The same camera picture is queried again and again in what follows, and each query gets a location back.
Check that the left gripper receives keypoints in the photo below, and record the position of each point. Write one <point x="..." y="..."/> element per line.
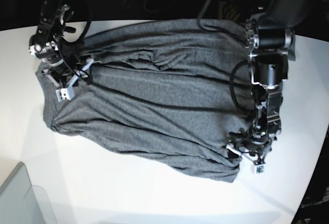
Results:
<point x="250" y="142"/>

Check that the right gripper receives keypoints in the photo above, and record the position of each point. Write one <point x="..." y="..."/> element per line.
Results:
<point x="56" y="64"/>

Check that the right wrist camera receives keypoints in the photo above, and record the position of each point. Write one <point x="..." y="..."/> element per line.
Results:
<point x="66" y="91"/>

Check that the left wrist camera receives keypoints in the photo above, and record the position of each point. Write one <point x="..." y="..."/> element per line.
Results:
<point x="257" y="169"/>

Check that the grey tray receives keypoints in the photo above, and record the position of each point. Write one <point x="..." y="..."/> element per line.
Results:
<point x="23" y="202"/>

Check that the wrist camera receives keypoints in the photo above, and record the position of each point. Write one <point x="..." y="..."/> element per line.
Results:
<point x="257" y="169"/>
<point x="66" y="91"/>

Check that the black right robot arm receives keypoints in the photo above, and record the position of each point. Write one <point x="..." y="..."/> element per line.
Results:
<point x="49" y="35"/>

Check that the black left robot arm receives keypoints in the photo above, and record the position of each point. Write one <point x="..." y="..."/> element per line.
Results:
<point x="270" y="44"/>

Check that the grey t-shirt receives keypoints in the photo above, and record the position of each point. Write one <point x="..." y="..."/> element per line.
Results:
<point x="161" y="93"/>

